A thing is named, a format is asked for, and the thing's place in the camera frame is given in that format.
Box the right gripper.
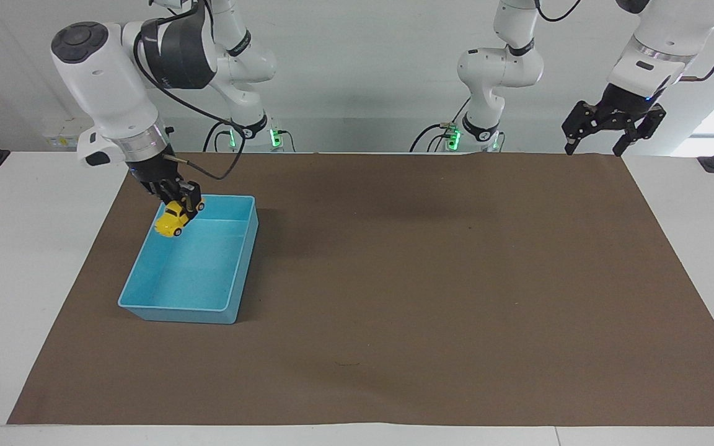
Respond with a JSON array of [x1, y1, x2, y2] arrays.
[[126, 146, 204, 219]]

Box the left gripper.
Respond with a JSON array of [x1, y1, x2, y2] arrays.
[[562, 82, 668, 157]]

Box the yellow toy beetle car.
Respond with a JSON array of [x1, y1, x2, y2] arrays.
[[155, 199, 206, 239]]

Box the light blue plastic bin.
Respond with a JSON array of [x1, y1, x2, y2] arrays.
[[117, 194, 260, 325]]

